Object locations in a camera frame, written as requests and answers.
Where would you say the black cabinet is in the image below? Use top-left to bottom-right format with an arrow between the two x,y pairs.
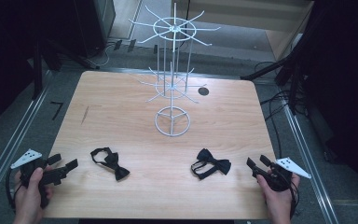
74,0 -> 117,59

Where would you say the person's right hand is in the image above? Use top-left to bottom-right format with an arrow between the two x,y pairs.
255,172 -> 301,224

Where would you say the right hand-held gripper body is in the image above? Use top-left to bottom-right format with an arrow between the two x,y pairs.
252,157 -> 312,192

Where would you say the black floor cable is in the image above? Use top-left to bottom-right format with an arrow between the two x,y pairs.
255,60 -> 309,160

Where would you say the person's left hand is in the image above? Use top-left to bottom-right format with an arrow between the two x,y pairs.
13,167 -> 54,224

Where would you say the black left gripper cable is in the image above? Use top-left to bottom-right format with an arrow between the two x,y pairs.
5,175 -> 24,210

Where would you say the metal floor rail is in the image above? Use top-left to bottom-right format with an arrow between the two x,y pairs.
0,69 -> 52,216
281,102 -> 339,224

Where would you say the black metal stand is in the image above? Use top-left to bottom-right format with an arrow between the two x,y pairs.
241,46 -> 311,115
31,36 -> 101,101

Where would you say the light wooden cabinet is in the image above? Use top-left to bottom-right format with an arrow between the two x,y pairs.
171,0 -> 315,62

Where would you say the black bow tie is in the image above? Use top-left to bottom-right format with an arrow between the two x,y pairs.
190,147 -> 232,181
89,147 -> 131,182

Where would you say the white wire display rack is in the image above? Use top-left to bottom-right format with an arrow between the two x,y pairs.
128,2 -> 222,138

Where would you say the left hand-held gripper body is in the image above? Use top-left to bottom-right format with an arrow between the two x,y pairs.
9,148 -> 69,210

